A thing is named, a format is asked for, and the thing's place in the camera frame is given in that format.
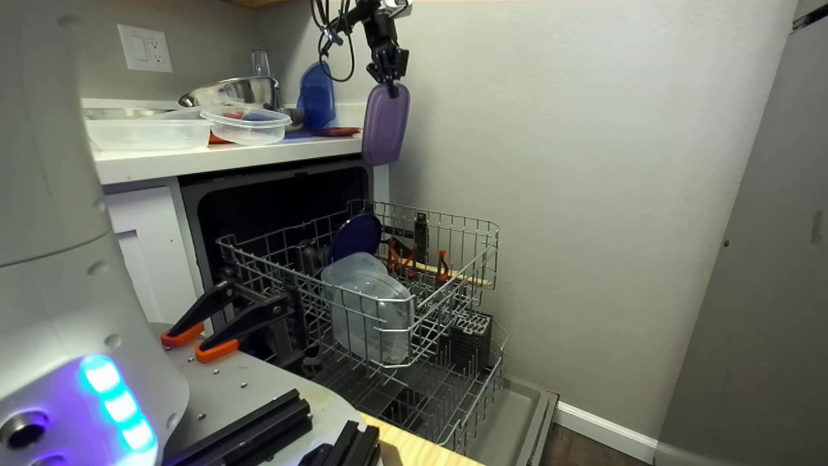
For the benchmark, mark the frosted plastic container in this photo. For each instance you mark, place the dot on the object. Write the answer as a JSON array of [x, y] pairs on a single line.
[[366, 301]]

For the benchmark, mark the black cutlery basket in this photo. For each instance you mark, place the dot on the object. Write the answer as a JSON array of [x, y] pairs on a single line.
[[471, 339]]

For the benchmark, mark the white marble countertop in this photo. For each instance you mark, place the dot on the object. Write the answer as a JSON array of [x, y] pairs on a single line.
[[216, 158]]

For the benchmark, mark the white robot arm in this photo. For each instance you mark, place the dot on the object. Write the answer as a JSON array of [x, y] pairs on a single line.
[[43, 172]]

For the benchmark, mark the black clamp orange tip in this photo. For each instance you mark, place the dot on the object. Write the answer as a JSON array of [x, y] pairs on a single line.
[[242, 328], [194, 321]]

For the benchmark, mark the metal bowl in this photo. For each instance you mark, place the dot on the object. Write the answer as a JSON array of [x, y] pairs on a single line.
[[247, 91]]

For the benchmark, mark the black aluminium extrusion bar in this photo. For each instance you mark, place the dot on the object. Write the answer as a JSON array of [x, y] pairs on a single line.
[[248, 429], [349, 445]]

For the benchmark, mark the blue transparent plastic lid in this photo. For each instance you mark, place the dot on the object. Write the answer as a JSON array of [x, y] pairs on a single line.
[[316, 96]]

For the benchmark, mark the white wall outlet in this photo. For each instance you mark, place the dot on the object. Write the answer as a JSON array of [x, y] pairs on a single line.
[[142, 47]]

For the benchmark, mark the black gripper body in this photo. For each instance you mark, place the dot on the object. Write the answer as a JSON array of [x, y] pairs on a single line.
[[378, 26]]

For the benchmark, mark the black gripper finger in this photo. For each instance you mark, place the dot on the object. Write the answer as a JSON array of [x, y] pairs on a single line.
[[400, 69], [378, 69]]

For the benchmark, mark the white cabinet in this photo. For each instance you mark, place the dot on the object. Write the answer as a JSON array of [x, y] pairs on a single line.
[[157, 249]]

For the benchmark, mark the dishwasher door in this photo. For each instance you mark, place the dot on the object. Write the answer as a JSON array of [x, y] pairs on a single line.
[[520, 422]]

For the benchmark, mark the white baseboard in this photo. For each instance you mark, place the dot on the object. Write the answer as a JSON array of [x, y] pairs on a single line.
[[603, 429]]

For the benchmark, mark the purple plastic lid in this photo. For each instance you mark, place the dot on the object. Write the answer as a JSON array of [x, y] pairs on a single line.
[[387, 124]]

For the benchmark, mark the grey appliance side panel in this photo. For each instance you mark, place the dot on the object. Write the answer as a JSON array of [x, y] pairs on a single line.
[[758, 260]]

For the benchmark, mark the red flat lid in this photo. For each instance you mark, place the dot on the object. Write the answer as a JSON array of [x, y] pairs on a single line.
[[342, 134]]

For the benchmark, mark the wooden spoon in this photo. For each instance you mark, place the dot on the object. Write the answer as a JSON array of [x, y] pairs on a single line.
[[457, 276]]

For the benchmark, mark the large clear plastic container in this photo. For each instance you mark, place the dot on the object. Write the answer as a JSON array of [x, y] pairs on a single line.
[[146, 131]]

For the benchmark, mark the dishwasher tub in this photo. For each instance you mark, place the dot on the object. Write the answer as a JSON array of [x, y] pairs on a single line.
[[248, 203]]

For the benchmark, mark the small clear plastic container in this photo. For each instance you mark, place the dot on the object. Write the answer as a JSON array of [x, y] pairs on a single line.
[[252, 128]]

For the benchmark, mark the round dark blue plate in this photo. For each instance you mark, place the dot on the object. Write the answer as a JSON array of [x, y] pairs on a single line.
[[356, 237]]

